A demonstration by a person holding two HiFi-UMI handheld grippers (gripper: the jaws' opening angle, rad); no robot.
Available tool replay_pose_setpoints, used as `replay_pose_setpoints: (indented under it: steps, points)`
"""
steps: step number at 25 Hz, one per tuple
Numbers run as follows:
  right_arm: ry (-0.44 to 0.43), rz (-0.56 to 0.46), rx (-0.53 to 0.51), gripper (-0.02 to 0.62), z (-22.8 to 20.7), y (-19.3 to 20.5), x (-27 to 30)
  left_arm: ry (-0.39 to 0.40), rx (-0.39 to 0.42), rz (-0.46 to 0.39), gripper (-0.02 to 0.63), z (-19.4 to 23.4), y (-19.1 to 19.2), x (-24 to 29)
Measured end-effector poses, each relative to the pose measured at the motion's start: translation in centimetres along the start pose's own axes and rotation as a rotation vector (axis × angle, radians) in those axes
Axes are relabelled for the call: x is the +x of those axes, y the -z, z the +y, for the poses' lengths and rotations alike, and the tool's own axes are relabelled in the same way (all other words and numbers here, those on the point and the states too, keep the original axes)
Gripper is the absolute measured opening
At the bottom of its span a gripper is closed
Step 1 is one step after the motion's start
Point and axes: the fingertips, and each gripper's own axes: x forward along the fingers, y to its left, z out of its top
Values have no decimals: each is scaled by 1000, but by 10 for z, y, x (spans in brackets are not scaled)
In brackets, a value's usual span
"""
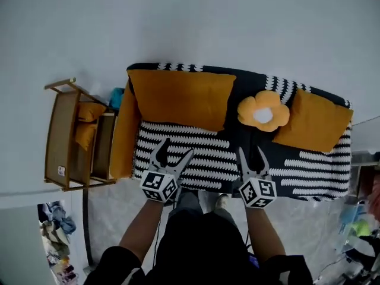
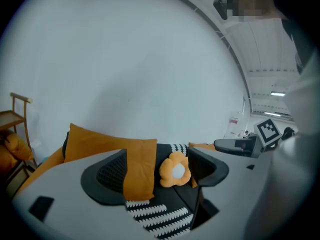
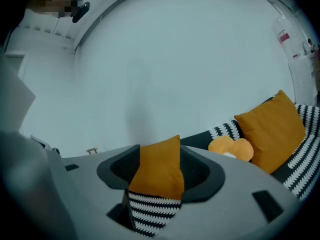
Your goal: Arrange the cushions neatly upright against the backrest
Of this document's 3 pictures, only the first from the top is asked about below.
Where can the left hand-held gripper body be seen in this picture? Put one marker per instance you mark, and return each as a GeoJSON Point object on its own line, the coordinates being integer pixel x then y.
{"type": "Point", "coordinates": [154, 184]}

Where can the pile of assorted clutter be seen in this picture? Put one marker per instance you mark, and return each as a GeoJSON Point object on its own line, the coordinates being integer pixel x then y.
{"type": "Point", "coordinates": [56, 236]}

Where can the pink cloth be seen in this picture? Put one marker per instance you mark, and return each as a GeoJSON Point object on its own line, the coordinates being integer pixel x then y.
{"type": "Point", "coordinates": [375, 194]}

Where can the purple device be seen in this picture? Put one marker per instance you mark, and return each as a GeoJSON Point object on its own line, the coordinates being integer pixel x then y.
{"type": "Point", "coordinates": [253, 261]}

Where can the person's grey trousers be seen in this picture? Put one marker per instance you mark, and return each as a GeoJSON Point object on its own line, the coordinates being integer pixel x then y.
{"type": "Point", "coordinates": [187, 202]}

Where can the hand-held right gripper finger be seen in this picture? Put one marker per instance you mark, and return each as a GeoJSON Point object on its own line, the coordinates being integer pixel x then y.
{"type": "Point", "coordinates": [264, 168]}
{"type": "Point", "coordinates": [245, 168]}

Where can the teal object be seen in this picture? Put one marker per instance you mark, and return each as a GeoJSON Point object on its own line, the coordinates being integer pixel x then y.
{"type": "Point", "coordinates": [116, 98]}

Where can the person's left forearm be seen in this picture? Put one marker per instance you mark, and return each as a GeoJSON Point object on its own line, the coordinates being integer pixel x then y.
{"type": "Point", "coordinates": [142, 230]}

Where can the person's shoe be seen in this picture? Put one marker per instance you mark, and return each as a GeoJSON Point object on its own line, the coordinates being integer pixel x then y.
{"type": "Point", "coordinates": [221, 200]}

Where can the person's right forearm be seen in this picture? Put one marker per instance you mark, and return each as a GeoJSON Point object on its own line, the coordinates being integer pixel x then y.
{"type": "Point", "coordinates": [264, 233]}

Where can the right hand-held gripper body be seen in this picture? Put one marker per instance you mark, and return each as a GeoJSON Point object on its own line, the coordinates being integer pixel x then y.
{"type": "Point", "coordinates": [255, 193]}

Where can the wooden table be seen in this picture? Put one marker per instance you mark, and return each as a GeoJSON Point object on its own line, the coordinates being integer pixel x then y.
{"type": "Point", "coordinates": [365, 174]}

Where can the blue and green items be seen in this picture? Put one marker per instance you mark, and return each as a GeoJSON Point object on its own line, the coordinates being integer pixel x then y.
{"type": "Point", "coordinates": [356, 224]}

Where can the wooden rattan armchair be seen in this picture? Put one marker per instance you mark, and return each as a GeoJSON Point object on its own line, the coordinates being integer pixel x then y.
{"type": "Point", "coordinates": [59, 135]}

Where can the black white patterned sofa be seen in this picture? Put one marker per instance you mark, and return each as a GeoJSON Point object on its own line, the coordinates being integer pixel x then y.
{"type": "Point", "coordinates": [207, 159]}

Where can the large orange pillow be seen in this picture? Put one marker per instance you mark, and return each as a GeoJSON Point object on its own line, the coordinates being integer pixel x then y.
{"type": "Point", "coordinates": [181, 99]}

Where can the long orange armrest cushion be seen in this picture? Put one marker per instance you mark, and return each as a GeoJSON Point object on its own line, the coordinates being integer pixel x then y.
{"type": "Point", "coordinates": [123, 135]}

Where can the person's black clothing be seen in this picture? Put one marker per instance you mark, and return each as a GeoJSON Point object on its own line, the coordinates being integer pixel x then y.
{"type": "Point", "coordinates": [202, 248]}

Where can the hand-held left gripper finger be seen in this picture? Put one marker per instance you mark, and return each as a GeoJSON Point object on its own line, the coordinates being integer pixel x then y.
{"type": "Point", "coordinates": [182, 165]}
{"type": "Point", "coordinates": [155, 159]}

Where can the black floor strip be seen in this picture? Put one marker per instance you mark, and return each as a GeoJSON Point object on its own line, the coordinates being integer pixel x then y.
{"type": "Point", "coordinates": [86, 227]}

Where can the orange flower cushion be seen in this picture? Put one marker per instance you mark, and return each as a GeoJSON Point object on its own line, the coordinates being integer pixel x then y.
{"type": "Point", "coordinates": [267, 102]}

